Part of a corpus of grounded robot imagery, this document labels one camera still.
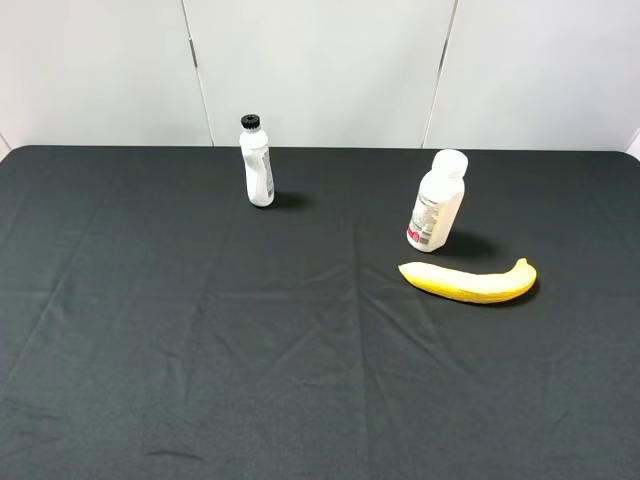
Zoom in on black tablecloth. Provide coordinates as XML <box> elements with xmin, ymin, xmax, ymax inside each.
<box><xmin>1</xmin><ymin>146</ymin><xmax>639</xmax><ymax>479</ymax></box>

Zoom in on white bottle black cap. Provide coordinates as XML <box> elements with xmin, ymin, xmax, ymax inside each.
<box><xmin>239</xmin><ymin>114</ymin><xmax>275</xmax><ymax>208</ymax></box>

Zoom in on white labelled pill bottle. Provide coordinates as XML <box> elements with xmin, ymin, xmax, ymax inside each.
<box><xmin>406</xmin><ymin>149</ymin><xmax>468</xmax><ymax>253</ymax></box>

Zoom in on yellow banana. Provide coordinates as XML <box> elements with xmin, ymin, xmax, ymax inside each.
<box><xmin>398</xmin><ymin>258</ymin><xmax>537</xmax><ymax>304</ymax></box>

